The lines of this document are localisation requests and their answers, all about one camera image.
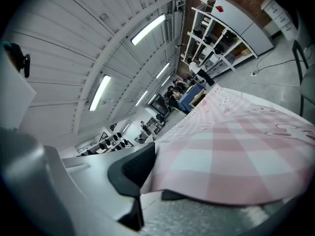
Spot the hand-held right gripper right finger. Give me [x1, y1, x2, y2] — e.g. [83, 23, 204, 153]
[161, 189, 205, 202]

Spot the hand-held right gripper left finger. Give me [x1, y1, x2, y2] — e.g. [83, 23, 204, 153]
[107, 141, 156, 232]

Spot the pink checked tablecloth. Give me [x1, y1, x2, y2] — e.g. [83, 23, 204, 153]
[141, 84, 315, 207]

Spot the group of black office chairs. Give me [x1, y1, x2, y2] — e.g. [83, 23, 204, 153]
[76, 131, 135, 157]

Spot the black monitor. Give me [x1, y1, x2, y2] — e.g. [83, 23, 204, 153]
[150, 94, 171, 116]

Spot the blue covered table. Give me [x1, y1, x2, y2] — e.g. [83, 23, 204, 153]
[178, 83, 206, 113]

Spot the brown cardboard box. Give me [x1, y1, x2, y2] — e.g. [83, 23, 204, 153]
[189, 89, 207, 108]

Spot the white open shelf unit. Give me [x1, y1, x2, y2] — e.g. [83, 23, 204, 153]
[181, 5, 259, 79]

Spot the white tall cabinet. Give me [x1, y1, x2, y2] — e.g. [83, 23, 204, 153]
[210, 0, 275, 57]

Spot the white drawer unit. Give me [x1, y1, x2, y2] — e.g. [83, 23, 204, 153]
[260, 0, 299, 41]

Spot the grey floor cable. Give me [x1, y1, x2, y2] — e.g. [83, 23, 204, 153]
[252, 82, 301, 90]

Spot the black mounted camera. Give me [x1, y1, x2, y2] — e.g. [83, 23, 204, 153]
[1, 41, 32, 79]

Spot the black floor cable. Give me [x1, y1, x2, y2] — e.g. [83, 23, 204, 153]
[253, 59, 296, 75]

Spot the black frame chair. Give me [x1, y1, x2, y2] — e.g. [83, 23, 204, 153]
[291, 39, 315, 119]

